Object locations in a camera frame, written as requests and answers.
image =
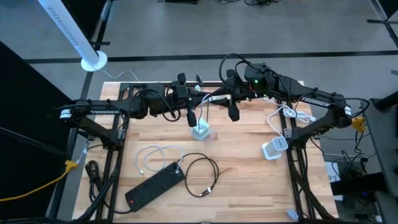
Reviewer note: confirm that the black power strip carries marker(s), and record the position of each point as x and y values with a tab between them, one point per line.
155	186

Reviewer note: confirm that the mint green cube power strip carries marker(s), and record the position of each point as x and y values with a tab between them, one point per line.
201	129

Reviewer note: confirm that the black aluminium table frame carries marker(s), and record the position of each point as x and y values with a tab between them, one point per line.
146	85

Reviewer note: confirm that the small black clamp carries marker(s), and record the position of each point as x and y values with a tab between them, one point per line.
200	80

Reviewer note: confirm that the yellow plug connector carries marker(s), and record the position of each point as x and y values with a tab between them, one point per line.
357	124

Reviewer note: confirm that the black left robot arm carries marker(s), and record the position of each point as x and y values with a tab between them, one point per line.
146	104

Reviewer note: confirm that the small white adapter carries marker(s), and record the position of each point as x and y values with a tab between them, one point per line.
292	214

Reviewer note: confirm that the tall white tower fan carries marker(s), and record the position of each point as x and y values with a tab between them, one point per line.
71	32

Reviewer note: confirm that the white paper sheet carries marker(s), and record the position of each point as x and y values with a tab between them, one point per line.
332	177

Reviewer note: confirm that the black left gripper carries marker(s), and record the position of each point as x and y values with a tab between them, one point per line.
183	96

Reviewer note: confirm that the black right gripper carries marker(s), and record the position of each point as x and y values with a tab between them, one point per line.
239	93

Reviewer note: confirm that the white tower power strip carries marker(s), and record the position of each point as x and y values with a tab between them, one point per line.
275	148

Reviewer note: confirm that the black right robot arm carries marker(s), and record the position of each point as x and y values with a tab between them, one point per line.
292	88

